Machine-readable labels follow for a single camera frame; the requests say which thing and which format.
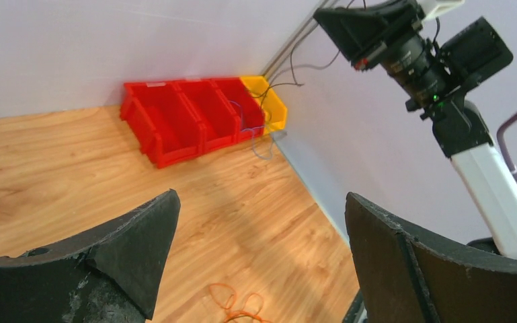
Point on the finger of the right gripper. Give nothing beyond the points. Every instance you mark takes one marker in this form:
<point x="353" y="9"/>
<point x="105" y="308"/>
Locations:
<point x="341" y="25"/>

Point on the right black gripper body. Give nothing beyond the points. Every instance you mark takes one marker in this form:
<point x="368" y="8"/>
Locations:
<point x="381" y="26"/>

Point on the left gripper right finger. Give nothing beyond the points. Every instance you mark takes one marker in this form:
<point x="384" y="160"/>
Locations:
<point x="408" y="273"/>

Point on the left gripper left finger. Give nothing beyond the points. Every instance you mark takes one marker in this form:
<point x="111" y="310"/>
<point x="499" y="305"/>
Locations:
<point x="109" y="273"/>

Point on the yellow bin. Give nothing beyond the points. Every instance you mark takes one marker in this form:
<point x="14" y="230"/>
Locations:
<point x="274" y="111"/>

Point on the right red bin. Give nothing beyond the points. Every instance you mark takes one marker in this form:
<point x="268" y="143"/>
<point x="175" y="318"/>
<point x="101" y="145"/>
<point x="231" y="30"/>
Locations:
<point x="250" y="114"/>

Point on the red bin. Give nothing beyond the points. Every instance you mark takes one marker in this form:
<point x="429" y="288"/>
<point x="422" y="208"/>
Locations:
<point x="250" y="114"/>
<point x="214" y="112"/>
<point x="163" y="121"/>

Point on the left red bin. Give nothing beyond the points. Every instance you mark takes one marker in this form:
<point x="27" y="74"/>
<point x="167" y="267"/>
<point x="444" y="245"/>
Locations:
<point x="163" y="121"/>

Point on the middle red bin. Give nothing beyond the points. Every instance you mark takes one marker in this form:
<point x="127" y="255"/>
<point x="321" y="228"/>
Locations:
<point x="214" y="112"/>

